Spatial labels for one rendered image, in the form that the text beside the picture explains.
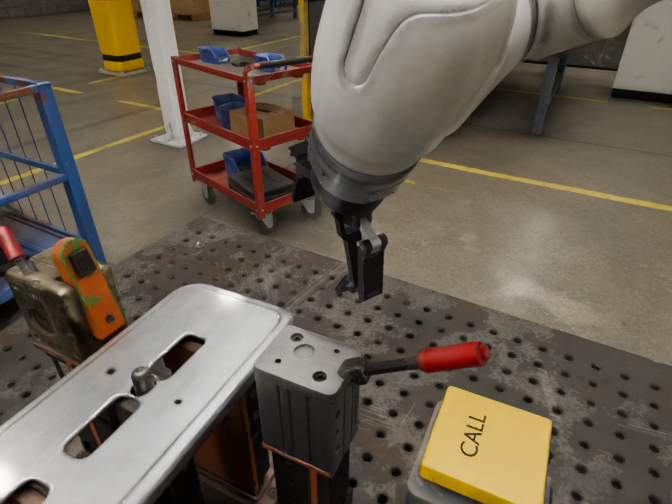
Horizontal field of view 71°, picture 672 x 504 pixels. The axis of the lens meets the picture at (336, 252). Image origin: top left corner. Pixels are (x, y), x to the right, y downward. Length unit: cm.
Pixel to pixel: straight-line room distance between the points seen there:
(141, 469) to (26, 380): 64
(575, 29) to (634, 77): 610
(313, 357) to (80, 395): 25
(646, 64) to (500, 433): 623
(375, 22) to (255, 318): 42
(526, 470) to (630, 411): 75
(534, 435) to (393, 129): 19
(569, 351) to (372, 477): 50
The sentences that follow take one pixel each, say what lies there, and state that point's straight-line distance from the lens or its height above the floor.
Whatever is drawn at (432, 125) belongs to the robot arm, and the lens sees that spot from 29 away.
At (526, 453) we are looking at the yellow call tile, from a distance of 29.
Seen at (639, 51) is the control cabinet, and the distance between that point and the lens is 643.
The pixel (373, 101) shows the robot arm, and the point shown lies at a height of 131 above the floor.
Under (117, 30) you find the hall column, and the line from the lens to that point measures 734.
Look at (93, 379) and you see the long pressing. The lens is 58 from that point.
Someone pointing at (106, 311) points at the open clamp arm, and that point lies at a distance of 64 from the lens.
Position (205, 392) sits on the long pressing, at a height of 100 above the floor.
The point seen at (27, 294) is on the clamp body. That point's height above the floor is 104.
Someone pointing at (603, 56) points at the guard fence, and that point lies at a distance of 726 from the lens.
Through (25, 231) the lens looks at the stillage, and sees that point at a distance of 294.
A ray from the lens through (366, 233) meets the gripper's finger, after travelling 45.
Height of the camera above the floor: 138
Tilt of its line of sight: 32 degrees down
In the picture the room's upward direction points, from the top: straight up
